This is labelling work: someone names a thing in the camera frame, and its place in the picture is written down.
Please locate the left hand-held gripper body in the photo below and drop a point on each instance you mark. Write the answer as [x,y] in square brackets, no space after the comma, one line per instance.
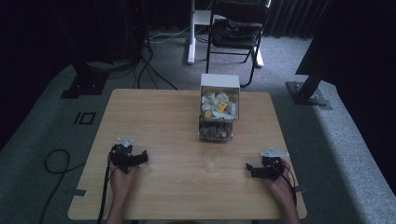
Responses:
[122,156]

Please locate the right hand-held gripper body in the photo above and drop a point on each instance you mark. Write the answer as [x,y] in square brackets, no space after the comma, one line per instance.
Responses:
[272,166]

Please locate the person's right hand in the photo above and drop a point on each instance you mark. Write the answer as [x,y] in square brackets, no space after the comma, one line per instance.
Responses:
[282,186]

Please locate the person's left hand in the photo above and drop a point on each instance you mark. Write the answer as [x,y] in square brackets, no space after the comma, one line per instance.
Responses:
[122,182]

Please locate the clear glass cup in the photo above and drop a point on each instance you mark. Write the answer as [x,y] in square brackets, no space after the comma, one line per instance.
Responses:
[214,160]

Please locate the grey tape piece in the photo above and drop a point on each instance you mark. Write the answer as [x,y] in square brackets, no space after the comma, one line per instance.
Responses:
[79,193]
[300,188]

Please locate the pile of dark packets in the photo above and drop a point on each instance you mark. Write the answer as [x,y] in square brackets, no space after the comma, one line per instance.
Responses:
[215,130]

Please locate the black tape floor marks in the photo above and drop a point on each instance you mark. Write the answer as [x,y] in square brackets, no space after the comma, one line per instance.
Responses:
[84,118]

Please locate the pile of white yellow packets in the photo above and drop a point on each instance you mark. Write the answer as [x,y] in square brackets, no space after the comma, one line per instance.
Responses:
[219,104]

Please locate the black stand with flat base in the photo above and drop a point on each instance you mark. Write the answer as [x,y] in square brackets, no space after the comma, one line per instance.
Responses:
[85,82]

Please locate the black metal stand with bolted base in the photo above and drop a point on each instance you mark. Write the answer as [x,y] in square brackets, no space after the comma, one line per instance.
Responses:
[308,90]

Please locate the white storage box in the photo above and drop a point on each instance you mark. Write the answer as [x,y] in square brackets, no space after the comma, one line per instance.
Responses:
[219,81]

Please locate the black folding chair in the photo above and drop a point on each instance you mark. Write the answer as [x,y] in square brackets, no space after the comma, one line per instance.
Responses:
[236,43]

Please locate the dark cloth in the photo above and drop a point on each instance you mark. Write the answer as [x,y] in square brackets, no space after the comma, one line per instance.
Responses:
[236,29]

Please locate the dark curtain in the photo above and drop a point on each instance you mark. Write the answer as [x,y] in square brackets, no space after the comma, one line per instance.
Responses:
[295,18]

